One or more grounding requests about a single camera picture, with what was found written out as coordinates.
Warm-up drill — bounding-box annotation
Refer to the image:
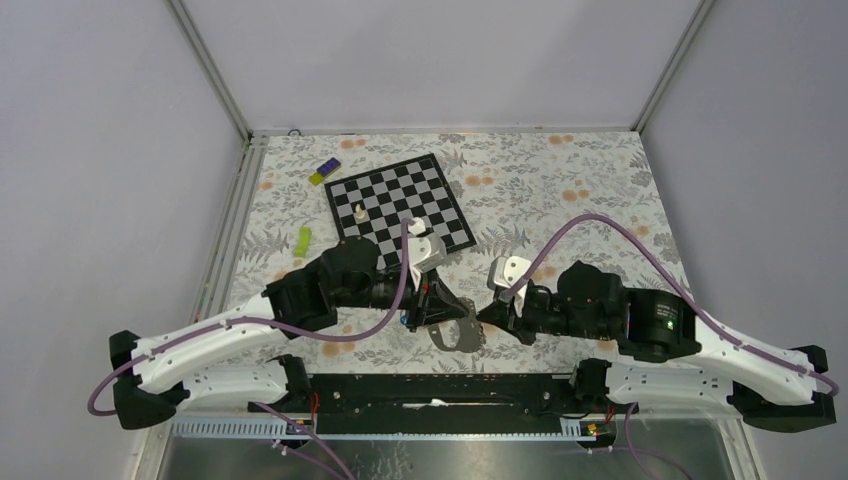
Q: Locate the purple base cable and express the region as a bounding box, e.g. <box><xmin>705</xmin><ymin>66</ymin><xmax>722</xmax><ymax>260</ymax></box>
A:
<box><xmin>582</xmin><ymin>404</ymin><xmax>690</xmax><ymax>480</ymax></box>
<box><xmin>251</xmin><ymin>400</ymin><xmax>362</xmax><ymax>480</ymax></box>

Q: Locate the floral table mat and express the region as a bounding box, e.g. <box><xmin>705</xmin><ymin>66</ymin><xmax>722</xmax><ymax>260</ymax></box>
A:
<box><xmin>228</xmin><ymin>132</ymin><xmax>686</xmax><ymax>373</ymax></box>

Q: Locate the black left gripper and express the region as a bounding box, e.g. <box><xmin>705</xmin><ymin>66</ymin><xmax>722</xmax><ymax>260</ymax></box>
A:
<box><xmin>337</xmin><ymin>264</ymin><xmax>470</xmax><ymax>332</ymax></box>

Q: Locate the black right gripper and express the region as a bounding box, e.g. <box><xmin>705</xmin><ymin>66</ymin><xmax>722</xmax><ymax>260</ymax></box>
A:
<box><xmin>475</xmin><ymin>282</ymin><xmax>613</xmax><ymax>345</ymax></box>

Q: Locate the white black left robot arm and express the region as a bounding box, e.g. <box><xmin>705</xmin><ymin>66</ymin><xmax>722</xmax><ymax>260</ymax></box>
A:
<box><xmin>109</xmin><ymin>234</ymin><xmax>470</xmax><ymax>430</ymax></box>

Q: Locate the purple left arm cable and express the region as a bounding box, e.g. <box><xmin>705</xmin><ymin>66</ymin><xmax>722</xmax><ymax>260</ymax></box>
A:
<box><xmin>87</xmin><ymin>217</ymin><xmax>425</xmax><ymax>419</ymax></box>

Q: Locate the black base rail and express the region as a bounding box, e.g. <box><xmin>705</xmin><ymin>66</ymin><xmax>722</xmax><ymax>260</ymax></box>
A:
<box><xmin>270</xmin><ymin>373</ymin><xmax>606</xmax><ymax>435</ymax></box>

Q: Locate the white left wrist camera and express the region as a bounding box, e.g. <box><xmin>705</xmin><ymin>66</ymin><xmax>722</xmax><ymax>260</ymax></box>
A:
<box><xmin>402</xmin><ymin>217</ymin><xmax>447</xmax><ymax>289</ymax></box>

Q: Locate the purple yellow toy brick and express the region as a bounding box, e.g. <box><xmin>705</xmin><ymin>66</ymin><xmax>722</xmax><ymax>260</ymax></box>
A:
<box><xmin>309</xmin><ymin>157</ymin><xmax>341</xmax><ymax>185</ymax></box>

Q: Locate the black grey chessboard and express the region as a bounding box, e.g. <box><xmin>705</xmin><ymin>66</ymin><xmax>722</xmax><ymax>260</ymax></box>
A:
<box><xmin>325</xmin><ymin>153</ymin><xmax>476</xmax><ymax>270</ymax></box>

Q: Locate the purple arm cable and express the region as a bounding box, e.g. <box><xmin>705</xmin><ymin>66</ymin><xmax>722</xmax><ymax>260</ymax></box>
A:
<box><xmin>503</xmin><ymin>213</ymin><xmax>841</xmax><ymax>399</ymax></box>
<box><xmin>87</xmin><ymin>217</ymin><xmax>425</xmax><ymax>419</ymax></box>

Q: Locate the green arch toy block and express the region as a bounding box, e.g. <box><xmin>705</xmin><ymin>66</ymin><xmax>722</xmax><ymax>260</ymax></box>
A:
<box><xmin>292</xmin><ymin>226</ymin><xmax>312</xmax><ymax>258</ymax></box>

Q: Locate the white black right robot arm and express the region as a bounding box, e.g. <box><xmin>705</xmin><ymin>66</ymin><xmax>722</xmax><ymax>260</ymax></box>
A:
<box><xmin>477</xmin><ymin>257</ymin><xmax>836</xmax><ymax>433</ymax></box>

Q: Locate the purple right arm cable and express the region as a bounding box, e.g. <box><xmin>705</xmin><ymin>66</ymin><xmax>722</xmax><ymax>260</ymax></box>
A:
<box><xmin>503</xmin><ymin>213</ymin><xmax>841</xmax><ymax>399</ymax></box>

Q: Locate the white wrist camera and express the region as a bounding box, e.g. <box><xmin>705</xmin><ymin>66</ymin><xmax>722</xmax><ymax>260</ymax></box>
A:
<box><xmin>487</xmin><ymin>256</ymin><xmax>532</xmax><ymax>302</ymax></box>
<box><xmin>402</xmin><ymin>217</ymin><xmax>447</xmax><ymax>289</ymax></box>

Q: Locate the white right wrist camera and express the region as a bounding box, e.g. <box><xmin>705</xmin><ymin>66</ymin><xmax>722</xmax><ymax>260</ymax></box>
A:
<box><xmin>487</xmin><ymin>256</ymin><xmax>532</xmax><ymax>302</ymax></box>

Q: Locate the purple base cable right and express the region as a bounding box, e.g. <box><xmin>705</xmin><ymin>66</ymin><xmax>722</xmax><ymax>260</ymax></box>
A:
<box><xmin>582</xmin><ymin>404</ymin><xmax>690</xmax><ymax>480</ymax></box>

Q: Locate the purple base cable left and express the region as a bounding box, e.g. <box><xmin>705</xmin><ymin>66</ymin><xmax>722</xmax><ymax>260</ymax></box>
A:
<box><xmin>251</xmin><ymin>400</ymin><xmax>362</xmax><ymax>480</ymax></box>

